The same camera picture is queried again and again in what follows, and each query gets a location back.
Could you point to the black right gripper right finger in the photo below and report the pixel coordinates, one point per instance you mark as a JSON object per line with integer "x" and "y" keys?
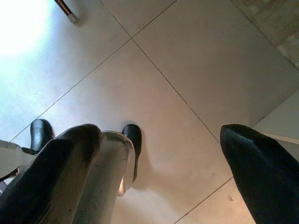
{"x": 268, "y": 182}

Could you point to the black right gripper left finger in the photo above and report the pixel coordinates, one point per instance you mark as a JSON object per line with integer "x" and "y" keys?
{"x": 46, "y": 182}

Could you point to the silver robot left leg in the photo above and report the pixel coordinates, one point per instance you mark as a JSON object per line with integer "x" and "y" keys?
{"x": 9, "y": 154}

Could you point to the black robot left foot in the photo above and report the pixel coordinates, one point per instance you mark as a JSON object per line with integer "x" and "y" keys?
{"x": 39, "y": 135}

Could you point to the black robot foot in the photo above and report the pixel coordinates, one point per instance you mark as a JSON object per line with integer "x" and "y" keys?
{"x": 134, "y": 140}
{"x": 39, "y": 135}

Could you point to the black robot right foot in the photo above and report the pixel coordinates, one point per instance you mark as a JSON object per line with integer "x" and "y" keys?
{"x": 134, "y": 140}

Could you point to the patterned floor rug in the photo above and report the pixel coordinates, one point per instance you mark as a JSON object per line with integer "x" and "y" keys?
{"x": 275, "y": 25}

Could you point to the marble top folding table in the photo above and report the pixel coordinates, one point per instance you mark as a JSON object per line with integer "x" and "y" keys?
{"x": 67, "y": 11}

